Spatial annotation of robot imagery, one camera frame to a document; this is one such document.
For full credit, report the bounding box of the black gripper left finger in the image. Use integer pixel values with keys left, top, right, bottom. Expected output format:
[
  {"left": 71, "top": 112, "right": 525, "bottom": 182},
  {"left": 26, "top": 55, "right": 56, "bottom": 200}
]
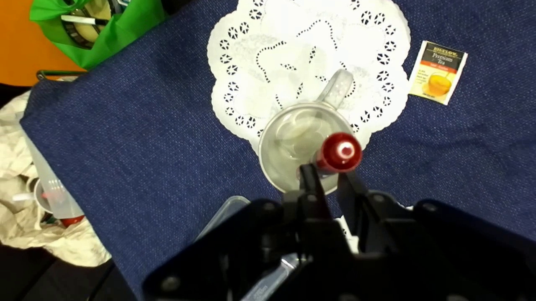
[{"left": 297, "top": 163, "right": 332, "bottom": 232}]

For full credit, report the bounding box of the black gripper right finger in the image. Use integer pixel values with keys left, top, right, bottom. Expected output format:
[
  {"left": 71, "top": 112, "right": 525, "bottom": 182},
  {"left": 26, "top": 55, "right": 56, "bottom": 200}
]
[{"left": 337, "top": 173, "right": 386, "bottom": 245}]

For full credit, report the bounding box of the tea bag packet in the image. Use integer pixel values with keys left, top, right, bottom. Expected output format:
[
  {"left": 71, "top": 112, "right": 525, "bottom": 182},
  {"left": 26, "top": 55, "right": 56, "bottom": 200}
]
[{"left": 409, "top": 40, "right": 468, "bottom": 105}]

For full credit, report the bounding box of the white doily under mug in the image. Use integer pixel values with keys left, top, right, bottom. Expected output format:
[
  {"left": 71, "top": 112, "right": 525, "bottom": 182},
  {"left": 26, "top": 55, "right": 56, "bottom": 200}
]
[{"left": 207, "top": 0, "right": 411, "bottom": 143}]

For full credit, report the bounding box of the white crumpled plastic bag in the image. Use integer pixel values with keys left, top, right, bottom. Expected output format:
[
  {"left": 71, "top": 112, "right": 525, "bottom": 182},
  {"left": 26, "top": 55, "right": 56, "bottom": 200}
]
[{"left": 0, "top": 92, "right": 113, "bottom": 267}]

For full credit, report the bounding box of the blue denim tablecloth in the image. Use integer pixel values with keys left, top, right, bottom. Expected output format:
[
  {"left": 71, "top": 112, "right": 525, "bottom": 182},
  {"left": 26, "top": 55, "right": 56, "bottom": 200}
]
[{"left": 22, "top": 0, "right": 536, "bottom": 287}]

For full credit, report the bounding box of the green bag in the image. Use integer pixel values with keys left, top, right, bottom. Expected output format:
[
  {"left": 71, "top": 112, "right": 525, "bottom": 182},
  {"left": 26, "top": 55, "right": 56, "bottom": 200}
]
[{"left": 31, "top": 0, "right": 168, "bottom": 70}]

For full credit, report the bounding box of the white ceramic mug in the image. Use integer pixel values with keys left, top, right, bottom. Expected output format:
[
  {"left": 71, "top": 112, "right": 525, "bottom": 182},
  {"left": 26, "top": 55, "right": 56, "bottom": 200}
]
[{"left": 260, "top": 70, "right": 357, "bottom": 194}]

